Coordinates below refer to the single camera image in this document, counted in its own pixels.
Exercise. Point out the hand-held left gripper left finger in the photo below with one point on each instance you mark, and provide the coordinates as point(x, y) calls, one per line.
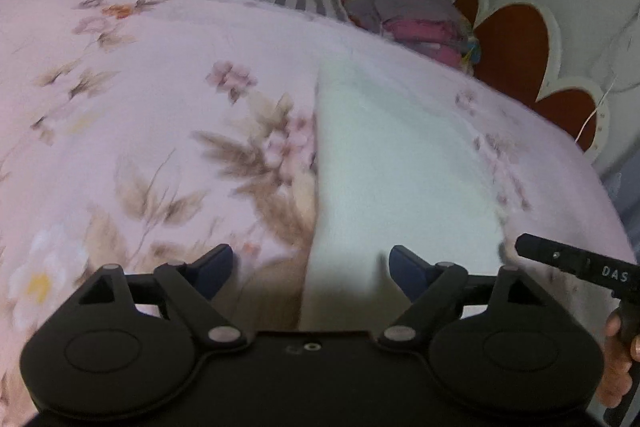
point(216, 264)

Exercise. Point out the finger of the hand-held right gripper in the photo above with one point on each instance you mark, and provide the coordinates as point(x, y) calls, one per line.
point(532, 248)

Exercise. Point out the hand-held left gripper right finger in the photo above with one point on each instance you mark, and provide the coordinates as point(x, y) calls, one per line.
point(405, 267)

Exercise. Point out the small white cloth garment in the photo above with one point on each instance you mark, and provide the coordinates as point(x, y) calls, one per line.
point(390, 167)

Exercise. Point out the pile of folded clothes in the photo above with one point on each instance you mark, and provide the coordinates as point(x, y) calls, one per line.
point(415, 24)

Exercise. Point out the person's right hand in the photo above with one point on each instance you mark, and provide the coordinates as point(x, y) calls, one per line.
point(614, 367)

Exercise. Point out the pink floral blanket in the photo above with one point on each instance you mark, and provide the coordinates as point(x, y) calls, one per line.
point(150, 117)

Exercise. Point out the white headboard with red hearts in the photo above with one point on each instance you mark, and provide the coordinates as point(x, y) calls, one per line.
point(515, 47)

